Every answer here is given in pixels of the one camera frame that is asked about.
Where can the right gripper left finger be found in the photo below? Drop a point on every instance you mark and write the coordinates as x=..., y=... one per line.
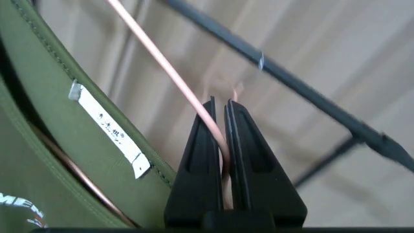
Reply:
x=191, y=197

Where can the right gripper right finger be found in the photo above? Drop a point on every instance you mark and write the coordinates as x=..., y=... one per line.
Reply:
x=268, y=197

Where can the green long-sleeved shirt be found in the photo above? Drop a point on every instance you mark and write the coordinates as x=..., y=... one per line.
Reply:
x=32, y=181

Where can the black clothes rack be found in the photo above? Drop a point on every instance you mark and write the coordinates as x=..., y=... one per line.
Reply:
x=291, y=81

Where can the beige curtain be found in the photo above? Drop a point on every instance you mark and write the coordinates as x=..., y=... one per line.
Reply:
x=323, y=39

